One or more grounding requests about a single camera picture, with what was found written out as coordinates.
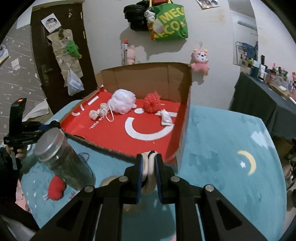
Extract round beige powder puff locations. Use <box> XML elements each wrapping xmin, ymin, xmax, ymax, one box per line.
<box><xmin>141</xmin><ymin>151</ymin><xmax>157</xmax><ymax>195</ymax></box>

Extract red heart plush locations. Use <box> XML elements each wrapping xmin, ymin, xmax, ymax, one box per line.
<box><xmin>48</xmin><ymin>176</ymin><xmax>66</xmax><ymax>201</ymax></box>

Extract left hand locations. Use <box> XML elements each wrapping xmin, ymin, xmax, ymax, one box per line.
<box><xmin>6</xmin><ymin>145</ymin><xmax>27</xmax><ymax>160</ymax></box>

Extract glass jar with dark contents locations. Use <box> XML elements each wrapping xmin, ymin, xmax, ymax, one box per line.
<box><xmin>34</xmin><ymin>128</ymin><xmax>96</xmax><ymax>191</ymax></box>

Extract small white cloth pouch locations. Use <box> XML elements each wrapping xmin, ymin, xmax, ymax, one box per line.
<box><xmin>156</xmin><ymin>109</ymin><xmax>173</xmax><ymax>126</ymax></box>

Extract clear plastic bag on door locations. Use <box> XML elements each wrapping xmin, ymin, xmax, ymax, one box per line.
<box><xmin>67</xmin><ymin>69</ymin><xmax>84</xmax><ymax>96</ymax></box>

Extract red lined cardboard box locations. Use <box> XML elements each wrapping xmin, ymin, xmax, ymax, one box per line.
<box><xmin>61</xmin><ymin>62</ymin><xmax>192</xmax><ymax>171</ymax></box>

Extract red mesh bath pouf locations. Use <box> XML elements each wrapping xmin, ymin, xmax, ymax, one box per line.
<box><xmin>143</xmin><ymin>91</ymin><xmax>161</xmax><ymax>113</ymax></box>

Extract white mesh bath pouf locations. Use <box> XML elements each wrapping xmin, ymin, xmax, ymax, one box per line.
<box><xmin>105</xmin><ymin>89</ymin><xmax>137</xmax><ymax>122</ymax></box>

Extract brown paper on door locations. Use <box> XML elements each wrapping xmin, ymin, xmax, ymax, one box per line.
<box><xmin>47</xmin><ymin>29</ymin><xmax>83</xmax><ymax>86</ymax></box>

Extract green plush on door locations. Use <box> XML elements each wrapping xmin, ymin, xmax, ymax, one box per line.
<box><xmin>66</xmin><ymin>40</ymin><xmax>82</xmax><ymax>59</ymax></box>

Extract photo card on door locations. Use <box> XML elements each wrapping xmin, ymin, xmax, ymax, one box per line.
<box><xmin>41</xmin><ymin>14</ymin><xmax>61</xmax><ymax>33</ymax></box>

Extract dark wooden door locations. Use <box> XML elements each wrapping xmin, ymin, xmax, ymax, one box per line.
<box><xmin>30</xmin><ymin>1</ymin><xmax>97</xmax><ymax>113</ymax></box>

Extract dark draped side table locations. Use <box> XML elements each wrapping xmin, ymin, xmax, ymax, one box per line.
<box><xmin>230</xmin><ymin>72</ymin><xmax>295</xmax><ymax>139</ymax></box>

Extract orange capped stick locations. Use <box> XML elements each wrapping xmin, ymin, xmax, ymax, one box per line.
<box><xmin>124</xmin><ymin>39</ymin><xmax>128</xmax><ymax>65</ymax></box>

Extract small white plush on bag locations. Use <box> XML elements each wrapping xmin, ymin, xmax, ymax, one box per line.
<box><xmin>144</xmin><ymin>9</ymin><xmax>156</xmax><ymax>24</ymax></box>

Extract green tote bag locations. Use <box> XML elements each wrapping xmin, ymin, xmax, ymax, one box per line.
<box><xmin>147</xmin><ymin>1</ymin><xmax>188</xmax><ymax>42</ymax></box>

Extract pale pink plush on wall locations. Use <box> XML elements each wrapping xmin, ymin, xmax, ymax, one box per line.
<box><xmin>126</xmin><ymin>45</ymin><xmax>135</xmax><ymax>65</ymax></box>

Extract pink plush doll on wall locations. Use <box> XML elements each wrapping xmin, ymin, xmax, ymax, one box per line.
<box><xmin>190</xmin><ymin>49</ymin><xmax>210</xmax><ymax>76</ymax></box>

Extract black bag on wall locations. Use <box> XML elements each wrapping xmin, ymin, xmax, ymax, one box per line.
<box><xmin>123</xmin><ymin>1</ymin><xmax>149</xmax><ymax>32</ymax></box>

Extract poster on wall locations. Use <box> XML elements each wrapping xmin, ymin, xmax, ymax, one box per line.
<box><xmin>196</xmin><ymin>0</ymin><xmax>220</xmax><ymax>9</ymax></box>

